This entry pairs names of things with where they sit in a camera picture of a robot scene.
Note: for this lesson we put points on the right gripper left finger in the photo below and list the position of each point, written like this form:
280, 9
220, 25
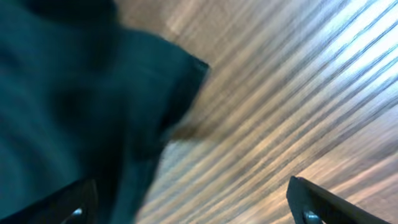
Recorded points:
74, 204

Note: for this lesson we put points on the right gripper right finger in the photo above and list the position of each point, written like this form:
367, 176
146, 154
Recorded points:
310, 203

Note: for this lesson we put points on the black t-shirt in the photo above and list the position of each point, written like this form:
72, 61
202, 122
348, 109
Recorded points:
84, 98

